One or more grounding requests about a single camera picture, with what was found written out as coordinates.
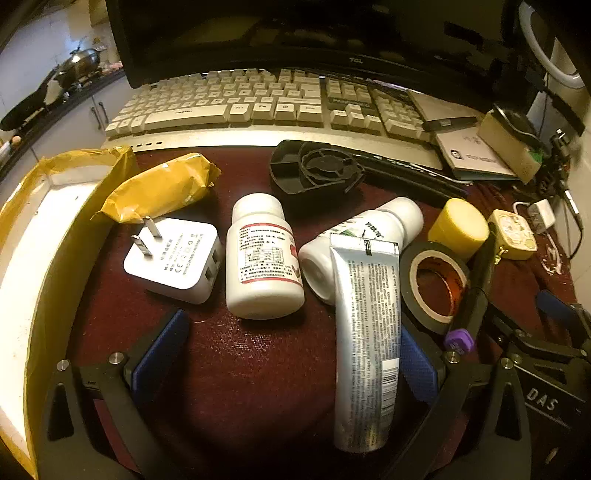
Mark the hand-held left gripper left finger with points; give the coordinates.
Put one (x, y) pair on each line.
(159, 350)

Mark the long black bar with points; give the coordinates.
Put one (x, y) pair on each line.
(415, 177)

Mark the white kitchen base cabinets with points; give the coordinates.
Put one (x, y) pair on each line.
(78, 124)

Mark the black frying pan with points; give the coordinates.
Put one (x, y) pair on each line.
(27, 108)

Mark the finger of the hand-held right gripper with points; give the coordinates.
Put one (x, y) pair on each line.
(551, 302)
(508, 337)

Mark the maroon tablecloth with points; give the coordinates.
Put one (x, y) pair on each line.
(258, 369)

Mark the black computer monitor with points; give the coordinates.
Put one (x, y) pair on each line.
(277, 37)

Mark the white red-label pill bottle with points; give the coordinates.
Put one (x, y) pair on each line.
(258, 258)

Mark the yellow round jar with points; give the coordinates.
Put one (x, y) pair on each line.
(459, 226)

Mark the beige computer keyboard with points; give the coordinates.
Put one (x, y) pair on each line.
(207, 106)

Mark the black pen with purple cap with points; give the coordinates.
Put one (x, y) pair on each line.
(480, 263)

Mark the black kitchen countertop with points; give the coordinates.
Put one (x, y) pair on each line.
(69, 94)

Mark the black electrical tape roll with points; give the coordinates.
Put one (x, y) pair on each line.
(438, 249)

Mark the yellow-taped cardboard box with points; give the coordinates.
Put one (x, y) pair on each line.
(27, 258)

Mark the yellow foil packet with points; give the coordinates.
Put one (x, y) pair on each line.
(157, 187)

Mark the beige cardboard box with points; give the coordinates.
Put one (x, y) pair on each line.
(503, 152)

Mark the black plastic tape dispenser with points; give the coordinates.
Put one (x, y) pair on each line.
(286, 177)

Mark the grey study notebook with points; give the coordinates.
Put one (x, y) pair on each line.
(471, 157)

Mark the small white charger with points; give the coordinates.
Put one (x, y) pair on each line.
(541, 214)

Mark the black marker pen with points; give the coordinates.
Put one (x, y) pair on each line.
(450, 123)

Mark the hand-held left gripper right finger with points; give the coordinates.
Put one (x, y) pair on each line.
(418, 364)

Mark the white USB wall charger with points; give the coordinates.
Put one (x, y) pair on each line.
(184, 258)

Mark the white green-label bottle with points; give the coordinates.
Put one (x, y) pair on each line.
(397, 217)

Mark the steel wok with lid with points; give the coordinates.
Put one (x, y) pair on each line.
(83, 60)

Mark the silver cream tube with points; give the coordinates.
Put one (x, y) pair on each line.
(364, 332)

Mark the black computer mouse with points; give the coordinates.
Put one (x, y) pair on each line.
(512, 122)

